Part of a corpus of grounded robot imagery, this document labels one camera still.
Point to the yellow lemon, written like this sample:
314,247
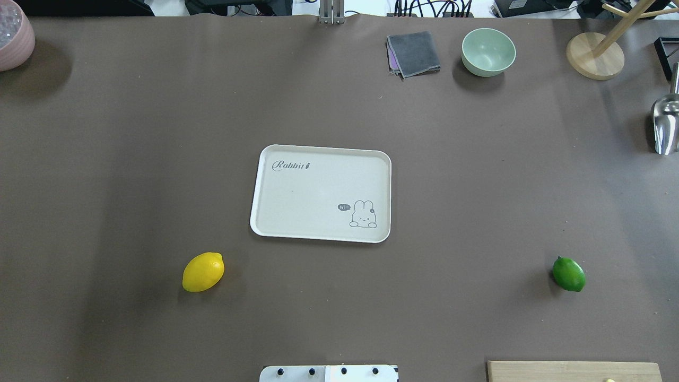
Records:
203,272

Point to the green lime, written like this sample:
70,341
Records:
568,274

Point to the white rabbit tray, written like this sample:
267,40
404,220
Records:
322,193

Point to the black glass rack tray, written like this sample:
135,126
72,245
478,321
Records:
666,48

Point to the purple cloth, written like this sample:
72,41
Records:
394,68

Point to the grey folded cloth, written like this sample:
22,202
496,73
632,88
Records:
415,52

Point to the mint green bowl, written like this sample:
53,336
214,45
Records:
487,52

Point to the wooden cutting board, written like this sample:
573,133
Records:
572,371

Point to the wooden mug tree stand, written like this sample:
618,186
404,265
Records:
599,57

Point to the metal scoop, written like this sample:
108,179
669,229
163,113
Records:
665,118

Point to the pink bowl with ice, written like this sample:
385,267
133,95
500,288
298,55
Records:
17,36

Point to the aluminium frame post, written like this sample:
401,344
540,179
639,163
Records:
331,12

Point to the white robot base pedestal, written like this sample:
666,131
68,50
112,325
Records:
341,372

